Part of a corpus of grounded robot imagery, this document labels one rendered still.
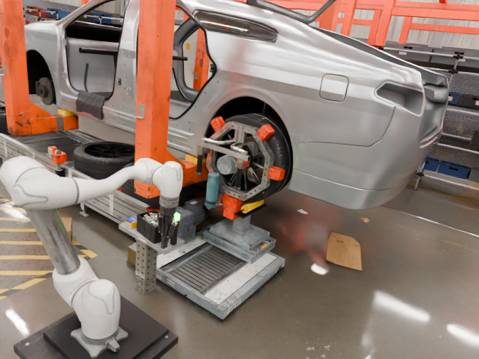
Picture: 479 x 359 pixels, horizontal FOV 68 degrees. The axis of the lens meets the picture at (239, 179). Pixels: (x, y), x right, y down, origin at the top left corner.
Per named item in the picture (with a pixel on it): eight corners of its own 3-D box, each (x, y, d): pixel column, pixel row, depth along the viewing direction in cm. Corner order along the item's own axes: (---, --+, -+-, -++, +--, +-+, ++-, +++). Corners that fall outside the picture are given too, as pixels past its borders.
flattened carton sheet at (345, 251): (359, 241, 348) (360, 238, 347) (361, 271, 297) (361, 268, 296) (329, 233, 354) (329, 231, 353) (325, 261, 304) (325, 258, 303)
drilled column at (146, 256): (155, 288, 244) (158, 235, 230) (144, 295, 236) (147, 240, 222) (145, 282, 249) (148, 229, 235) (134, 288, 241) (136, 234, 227)
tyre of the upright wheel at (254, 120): (313, 167, 257) (264, 95, 267) (299, 174, 238) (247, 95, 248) (254, 209, 295) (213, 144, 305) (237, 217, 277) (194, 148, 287)
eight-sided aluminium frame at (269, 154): (266, 206, 256) (279, 132, 238) (261, 209, 251) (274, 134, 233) (209, 183, 284) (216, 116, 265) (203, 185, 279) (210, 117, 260)
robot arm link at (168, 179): (185, 195, 168) (167, 185, 175) (189, 164, 162) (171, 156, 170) (167, 200, 160) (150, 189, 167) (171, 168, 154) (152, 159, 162)
